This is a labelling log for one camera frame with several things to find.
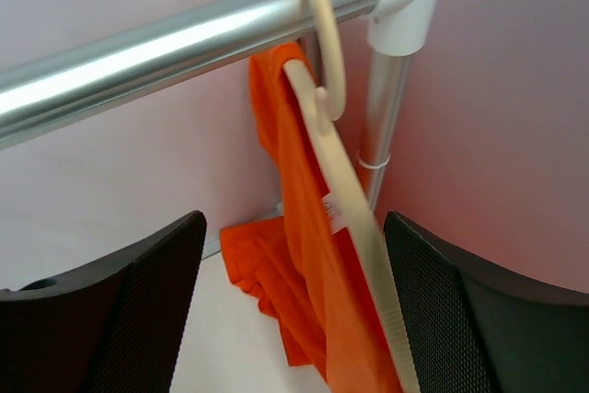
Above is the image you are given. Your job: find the orange t shirt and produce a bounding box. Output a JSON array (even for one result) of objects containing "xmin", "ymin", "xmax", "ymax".
[{"xmin": 220, "ymin": 42, "xmax": 401, "ymax": 392}]

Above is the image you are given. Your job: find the beige plastic hanger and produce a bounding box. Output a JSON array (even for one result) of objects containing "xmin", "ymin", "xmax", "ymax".
[{"xmin": 283, "ymin": 0, "xmax": 421, "ymax": 392}]

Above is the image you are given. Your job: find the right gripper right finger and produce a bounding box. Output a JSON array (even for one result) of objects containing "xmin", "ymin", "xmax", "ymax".
[{"xmin": 384, "ymin": 212, "xmax": 588, "ymax": 392}]

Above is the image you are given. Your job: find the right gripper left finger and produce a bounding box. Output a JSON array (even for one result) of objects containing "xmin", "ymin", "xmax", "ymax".
[{"xmin": 1, "ymin": 211, "xmax": 206, "ymax": 392}]

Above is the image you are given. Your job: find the metal clothes rack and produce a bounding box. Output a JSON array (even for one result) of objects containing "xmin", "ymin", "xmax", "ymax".
[{"xmin": 1, "ymin": 0, "xmax": 437, "ymax": 203}]

